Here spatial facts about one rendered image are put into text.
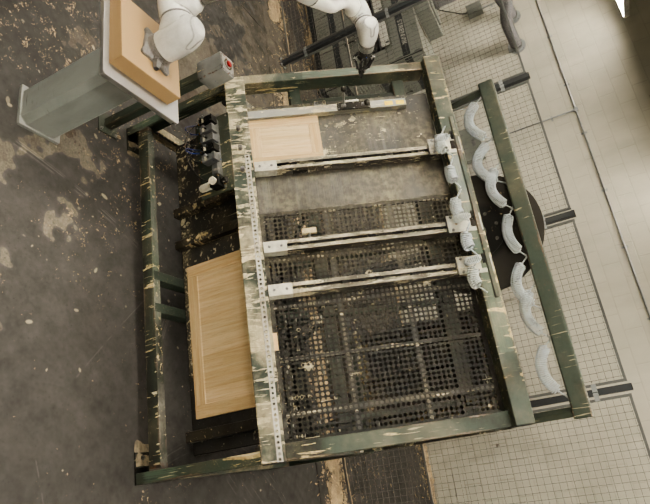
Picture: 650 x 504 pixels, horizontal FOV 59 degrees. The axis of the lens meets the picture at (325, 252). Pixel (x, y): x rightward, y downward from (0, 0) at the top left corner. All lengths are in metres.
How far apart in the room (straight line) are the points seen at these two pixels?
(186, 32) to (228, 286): 1.39
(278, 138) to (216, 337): 1.20
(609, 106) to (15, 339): 7.36
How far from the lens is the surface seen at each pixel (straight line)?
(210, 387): 3.35
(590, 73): 8.78
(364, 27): 3.24
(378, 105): 3.57
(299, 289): 2.97
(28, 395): 3.00
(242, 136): 3.41
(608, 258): 7.71
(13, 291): 3.06
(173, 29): 2.96
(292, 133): 3.45
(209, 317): 3.42
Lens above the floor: 2.36
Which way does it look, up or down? 22 degrees down
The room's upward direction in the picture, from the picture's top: 72 degrees clockwise
